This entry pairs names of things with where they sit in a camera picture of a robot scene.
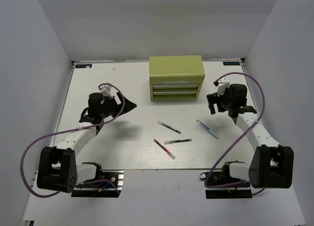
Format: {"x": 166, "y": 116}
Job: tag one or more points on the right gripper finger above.
{"x": 212, "y": 102}
{"x": 221, "y": 108}

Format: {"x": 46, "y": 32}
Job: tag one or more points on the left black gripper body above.
{"x": 111, "y": 108}

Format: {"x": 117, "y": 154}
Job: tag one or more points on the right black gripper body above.
{"x": 224, "y": 98}

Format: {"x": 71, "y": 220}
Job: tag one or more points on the blue pen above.
{"x": 207, "y": 129}

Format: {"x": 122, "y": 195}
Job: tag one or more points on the green metal drawer toolbox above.
{"x": 176, "y": 77}

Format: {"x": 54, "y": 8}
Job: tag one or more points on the purple capped gel pen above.
{"x": 168, "y": 127}

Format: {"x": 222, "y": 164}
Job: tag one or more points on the green gel pen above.
{"x": 176, "y": 141}

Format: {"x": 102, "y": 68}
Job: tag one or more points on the red gel pen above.
{"x": 165, "y": 149}

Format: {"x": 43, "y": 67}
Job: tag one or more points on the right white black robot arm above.
{"x": 272, "y": 163}

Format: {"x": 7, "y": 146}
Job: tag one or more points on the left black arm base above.
{"x": 108, "y": 185}

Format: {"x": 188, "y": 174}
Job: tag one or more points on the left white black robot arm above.
{"x": 58, "y": 169}

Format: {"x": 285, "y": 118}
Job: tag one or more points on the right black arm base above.
{"x": 223, "y": 187}

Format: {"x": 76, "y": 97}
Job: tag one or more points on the right blue corner label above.
{"x": 231, "y": 63}

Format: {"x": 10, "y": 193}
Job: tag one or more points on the blue corner label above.
{"x": 231, "y": 63}
{"x": 83, "y": 66}

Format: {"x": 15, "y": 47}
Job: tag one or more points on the left blue corner label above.
{"x": 83, "y": 66}

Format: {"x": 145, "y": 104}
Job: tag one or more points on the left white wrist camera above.
{"x": 105, "y": 89}

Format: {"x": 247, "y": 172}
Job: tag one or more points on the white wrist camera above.
{"x": 222, "y": 84}
{"x": 105, "y": 89}

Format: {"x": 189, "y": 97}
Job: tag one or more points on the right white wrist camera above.
{"x": 222, "y": 84}

